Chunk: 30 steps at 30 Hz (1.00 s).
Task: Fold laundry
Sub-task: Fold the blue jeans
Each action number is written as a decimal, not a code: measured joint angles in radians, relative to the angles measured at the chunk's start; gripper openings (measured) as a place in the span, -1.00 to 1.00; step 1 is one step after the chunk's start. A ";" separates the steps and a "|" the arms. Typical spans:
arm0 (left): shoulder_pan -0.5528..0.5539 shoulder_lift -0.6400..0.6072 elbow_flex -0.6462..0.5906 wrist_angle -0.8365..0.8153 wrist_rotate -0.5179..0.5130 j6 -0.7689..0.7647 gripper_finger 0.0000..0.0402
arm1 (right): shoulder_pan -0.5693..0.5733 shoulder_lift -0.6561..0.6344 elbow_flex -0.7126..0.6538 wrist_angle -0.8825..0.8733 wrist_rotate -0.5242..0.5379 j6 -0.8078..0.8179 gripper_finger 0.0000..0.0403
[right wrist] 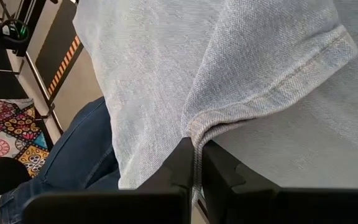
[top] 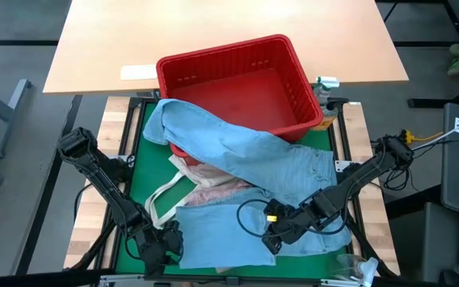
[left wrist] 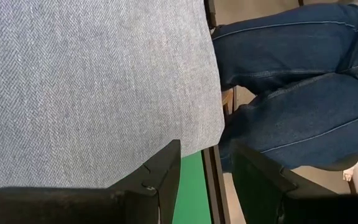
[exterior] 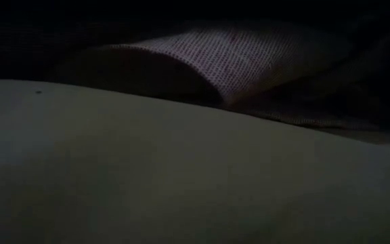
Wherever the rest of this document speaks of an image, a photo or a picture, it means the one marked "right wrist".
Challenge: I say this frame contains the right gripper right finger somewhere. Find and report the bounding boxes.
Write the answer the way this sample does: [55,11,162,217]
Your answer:
[201,139,358,224]

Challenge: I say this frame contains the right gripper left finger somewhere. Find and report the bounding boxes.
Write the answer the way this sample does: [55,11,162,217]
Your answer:
[23,136,195,224]

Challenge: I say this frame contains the blue denim garment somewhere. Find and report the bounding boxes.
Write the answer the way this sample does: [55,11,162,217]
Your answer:
[72,0,358,206]

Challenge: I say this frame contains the person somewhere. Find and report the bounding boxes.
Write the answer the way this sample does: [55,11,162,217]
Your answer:
[0,96,121,224]

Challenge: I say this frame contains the black rounded object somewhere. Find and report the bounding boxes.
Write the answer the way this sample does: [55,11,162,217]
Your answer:
[0,156,31,203]

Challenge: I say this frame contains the colourful patterned cloth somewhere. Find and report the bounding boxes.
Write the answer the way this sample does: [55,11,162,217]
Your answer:
[0,98,50,179]

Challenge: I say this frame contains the black hazard-striped panel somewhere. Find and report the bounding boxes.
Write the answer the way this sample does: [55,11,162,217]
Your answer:
[34,0,85,98]

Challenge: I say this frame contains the black device green light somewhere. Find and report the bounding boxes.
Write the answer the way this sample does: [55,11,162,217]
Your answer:
[0,18,31,44]

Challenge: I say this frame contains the black metal stand frame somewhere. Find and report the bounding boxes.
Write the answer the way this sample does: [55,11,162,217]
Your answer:
[0,0,65,152]

